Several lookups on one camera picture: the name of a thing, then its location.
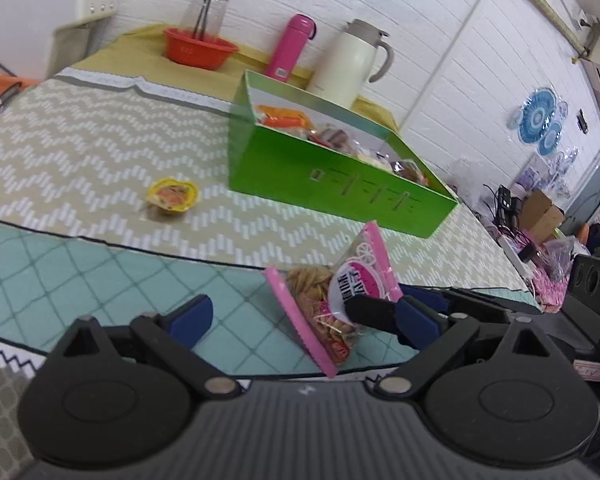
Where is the pink fried snack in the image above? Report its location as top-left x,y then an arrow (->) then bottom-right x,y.
264,221 -> 402,378

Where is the blue wall decoration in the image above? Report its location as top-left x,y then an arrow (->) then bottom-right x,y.
506,87 -> 569,157

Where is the cream thermal jug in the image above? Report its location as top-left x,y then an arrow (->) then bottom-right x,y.
306,18 -> 394,108

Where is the pink thermos bottle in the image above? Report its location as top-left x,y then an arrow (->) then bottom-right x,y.
264,14 -> 316,82

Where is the mustard yellow cloth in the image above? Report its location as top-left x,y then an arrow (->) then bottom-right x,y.
72,22 -> 399,129

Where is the chevron patterned table mat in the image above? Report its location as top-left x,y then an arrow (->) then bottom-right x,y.
0,68 -> 526,290

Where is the red plastic basket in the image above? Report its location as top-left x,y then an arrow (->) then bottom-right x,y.
163,28 -> 239,70

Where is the yellow jelly cup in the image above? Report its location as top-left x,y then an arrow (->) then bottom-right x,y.
145,178 -> 199,214

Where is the green cardboard box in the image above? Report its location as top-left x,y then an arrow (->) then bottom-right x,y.
228,70 -> 457,238

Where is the teal grid floor mat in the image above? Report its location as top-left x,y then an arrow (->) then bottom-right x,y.
0,213 -> 541,378

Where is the black straw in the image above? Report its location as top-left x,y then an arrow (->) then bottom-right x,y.
193,0 -> 211,41

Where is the glass carafe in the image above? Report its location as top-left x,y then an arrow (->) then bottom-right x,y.
181,0 -> 230,41

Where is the white water dispenser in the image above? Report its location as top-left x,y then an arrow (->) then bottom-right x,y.
0,0 -> 118,80

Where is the orange snack bag in box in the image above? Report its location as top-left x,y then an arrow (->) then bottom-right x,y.
254,105 -> 313,129

